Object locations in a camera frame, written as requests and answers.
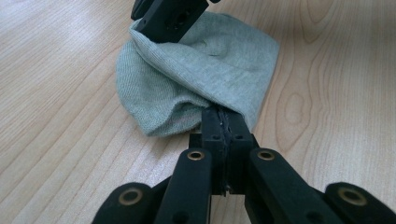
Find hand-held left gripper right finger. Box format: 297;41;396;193
223;110;260;195

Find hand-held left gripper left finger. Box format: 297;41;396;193
188;105;228;196

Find grey-green sock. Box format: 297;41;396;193
115;11;280;138

